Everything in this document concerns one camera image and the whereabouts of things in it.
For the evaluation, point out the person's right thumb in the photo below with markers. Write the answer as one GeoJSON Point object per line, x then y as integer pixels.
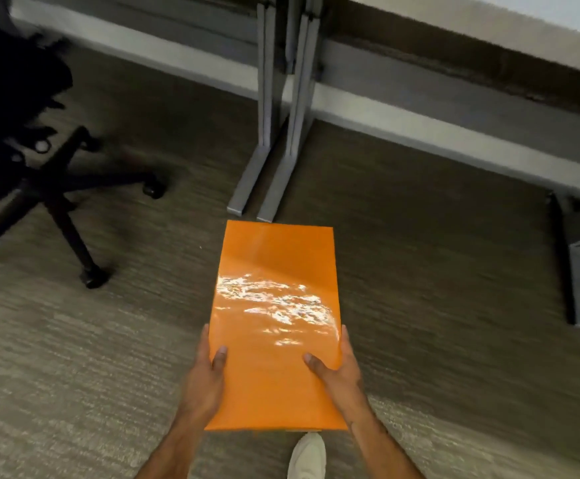
{"type": "Point", "coordinates": [317, 365]}

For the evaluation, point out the black office chair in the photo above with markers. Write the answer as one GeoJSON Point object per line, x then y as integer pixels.
{"type": "Point", "coordinates": [25, 144]}

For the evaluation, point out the person's left forearm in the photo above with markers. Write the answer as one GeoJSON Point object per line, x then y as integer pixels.
{"type": "Point", "coordinates": [170, 448]}

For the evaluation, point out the person's left thumb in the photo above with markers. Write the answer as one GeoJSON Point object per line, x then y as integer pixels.
{"type": "Point", "coordinates": [219, 358]}

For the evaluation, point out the white table top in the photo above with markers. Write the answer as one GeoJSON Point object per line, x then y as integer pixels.
{"type": "Point", "coordinates": [519, 29]}

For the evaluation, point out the person's right forearm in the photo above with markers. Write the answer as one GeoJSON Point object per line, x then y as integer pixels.
{"type": "Point", "coordinates": [384, 451]}

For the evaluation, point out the glossy orange envelope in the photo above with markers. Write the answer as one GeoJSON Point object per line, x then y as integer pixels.
{"type": "Point", "coordinates": [275, 324]}

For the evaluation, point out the person's left hand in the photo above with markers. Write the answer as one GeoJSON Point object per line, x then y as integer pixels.
{"type": "Point", "coordinates": [201, 381]}

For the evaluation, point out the person's white shoe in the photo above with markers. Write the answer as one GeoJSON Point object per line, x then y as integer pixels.
{"type": "Point", "coordinates": [307, 456]}

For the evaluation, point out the person's right hand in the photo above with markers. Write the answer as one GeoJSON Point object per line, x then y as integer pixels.
{"type": "Point", "coordinates": [343, 381]}

